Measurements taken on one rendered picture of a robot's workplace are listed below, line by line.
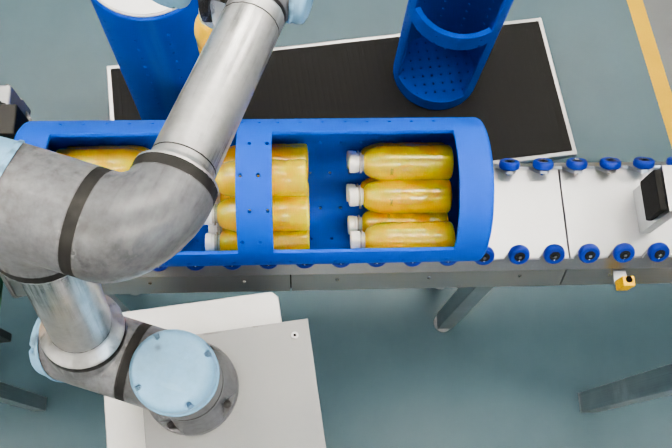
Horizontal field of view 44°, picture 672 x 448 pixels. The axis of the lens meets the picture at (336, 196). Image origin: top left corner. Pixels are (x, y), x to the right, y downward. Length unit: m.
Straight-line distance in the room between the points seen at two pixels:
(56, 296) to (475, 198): 0.80
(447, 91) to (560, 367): 0.97
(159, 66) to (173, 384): 1.06
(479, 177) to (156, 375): 0.68
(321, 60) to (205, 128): 1.94
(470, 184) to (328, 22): 1.64
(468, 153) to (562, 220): 0.41
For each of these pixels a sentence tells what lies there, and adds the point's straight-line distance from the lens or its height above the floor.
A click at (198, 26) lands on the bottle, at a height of 1.39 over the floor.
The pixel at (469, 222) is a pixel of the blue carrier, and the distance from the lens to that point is 1.53.
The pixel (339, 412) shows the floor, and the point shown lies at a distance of 2.63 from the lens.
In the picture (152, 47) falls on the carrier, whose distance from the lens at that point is 2.00.
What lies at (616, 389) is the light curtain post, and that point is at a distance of 2.47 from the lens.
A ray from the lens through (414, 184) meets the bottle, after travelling 1.64.
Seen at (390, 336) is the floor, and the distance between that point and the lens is 2.67.
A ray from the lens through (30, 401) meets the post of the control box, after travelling 2.59.
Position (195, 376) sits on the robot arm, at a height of 1.45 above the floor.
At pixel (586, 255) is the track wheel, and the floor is 0.97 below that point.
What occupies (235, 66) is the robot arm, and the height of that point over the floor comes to 1.78.
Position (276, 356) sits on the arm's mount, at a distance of 1.41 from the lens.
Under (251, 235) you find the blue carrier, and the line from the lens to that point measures 1.50.
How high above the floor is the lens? 2.62
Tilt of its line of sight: 71 degrees down
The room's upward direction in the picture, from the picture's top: 8 degrees clockwise
